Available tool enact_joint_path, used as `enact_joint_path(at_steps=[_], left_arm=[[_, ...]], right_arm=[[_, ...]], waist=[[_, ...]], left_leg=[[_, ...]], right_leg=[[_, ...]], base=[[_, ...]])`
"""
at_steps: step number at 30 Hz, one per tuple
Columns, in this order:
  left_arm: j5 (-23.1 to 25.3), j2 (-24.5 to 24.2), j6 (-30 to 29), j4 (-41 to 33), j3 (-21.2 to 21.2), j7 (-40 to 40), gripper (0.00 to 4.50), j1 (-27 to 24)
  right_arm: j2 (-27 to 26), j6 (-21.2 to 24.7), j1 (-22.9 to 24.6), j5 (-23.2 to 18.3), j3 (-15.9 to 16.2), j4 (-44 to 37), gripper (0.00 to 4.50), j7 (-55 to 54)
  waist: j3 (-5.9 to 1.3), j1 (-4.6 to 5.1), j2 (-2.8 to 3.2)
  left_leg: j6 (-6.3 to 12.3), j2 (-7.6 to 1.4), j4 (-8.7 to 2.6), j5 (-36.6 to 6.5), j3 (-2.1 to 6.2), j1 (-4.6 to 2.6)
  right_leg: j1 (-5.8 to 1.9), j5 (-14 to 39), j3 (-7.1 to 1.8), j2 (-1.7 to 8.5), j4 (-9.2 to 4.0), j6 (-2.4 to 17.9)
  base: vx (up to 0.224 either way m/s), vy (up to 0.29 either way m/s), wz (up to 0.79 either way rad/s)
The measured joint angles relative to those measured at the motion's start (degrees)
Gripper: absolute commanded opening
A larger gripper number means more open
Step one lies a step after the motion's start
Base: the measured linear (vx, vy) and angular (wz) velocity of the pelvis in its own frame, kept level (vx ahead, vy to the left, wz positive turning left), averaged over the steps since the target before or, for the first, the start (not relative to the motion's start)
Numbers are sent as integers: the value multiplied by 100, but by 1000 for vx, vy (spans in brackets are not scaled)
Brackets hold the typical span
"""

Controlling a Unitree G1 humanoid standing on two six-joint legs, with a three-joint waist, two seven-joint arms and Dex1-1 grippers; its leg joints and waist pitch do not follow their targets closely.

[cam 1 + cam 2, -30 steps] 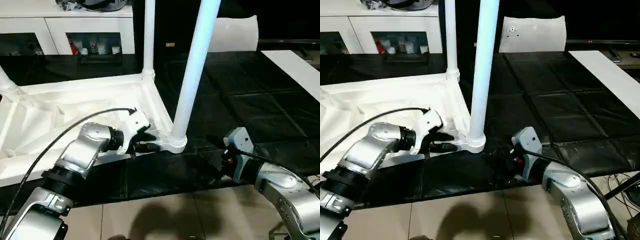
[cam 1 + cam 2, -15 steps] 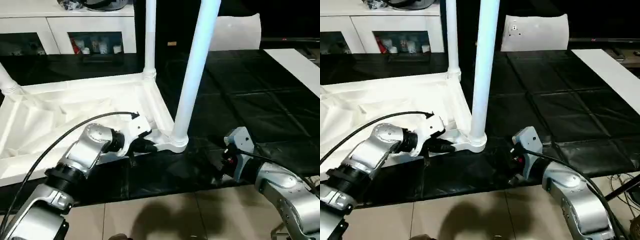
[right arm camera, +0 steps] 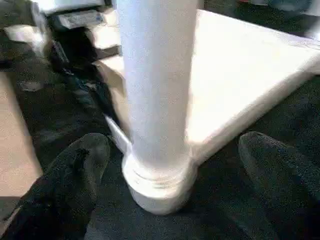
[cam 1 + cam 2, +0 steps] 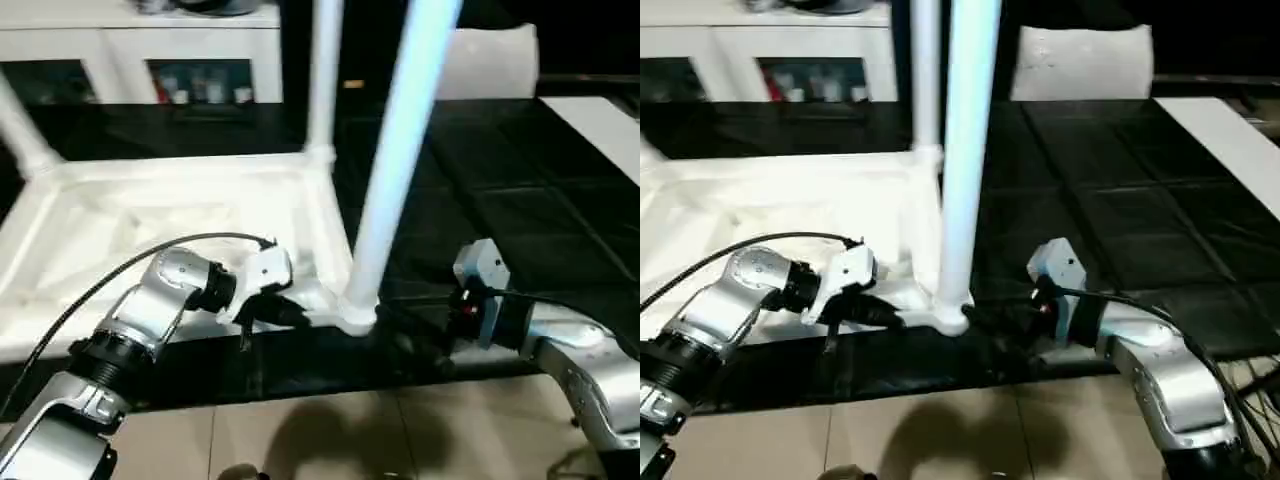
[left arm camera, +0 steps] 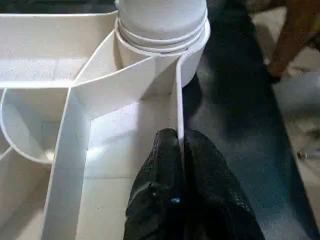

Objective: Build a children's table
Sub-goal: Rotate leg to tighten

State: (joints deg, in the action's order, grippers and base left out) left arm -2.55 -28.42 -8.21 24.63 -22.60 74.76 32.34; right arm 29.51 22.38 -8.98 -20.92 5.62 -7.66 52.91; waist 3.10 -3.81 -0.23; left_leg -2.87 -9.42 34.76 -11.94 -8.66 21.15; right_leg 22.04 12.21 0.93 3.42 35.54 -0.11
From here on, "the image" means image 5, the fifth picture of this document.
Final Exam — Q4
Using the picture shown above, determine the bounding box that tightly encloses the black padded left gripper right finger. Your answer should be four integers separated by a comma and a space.
182, 129, 266, 240

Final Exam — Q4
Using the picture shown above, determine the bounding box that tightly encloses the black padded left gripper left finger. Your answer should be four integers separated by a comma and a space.
122, 128, 185, 240

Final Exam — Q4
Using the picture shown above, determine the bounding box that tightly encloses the white plastic table top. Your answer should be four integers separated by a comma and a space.
0, 11, 212, 240

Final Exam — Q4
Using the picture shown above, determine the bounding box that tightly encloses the white plastic table leg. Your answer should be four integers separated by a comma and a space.
114, 0, 209, 55

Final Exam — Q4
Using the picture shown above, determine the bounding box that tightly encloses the black work mat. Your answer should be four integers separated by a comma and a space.
0, 0, 320, 240

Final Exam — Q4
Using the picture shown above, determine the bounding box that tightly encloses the orange brown furniture leg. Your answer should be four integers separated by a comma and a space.
266, 0, 320, 84

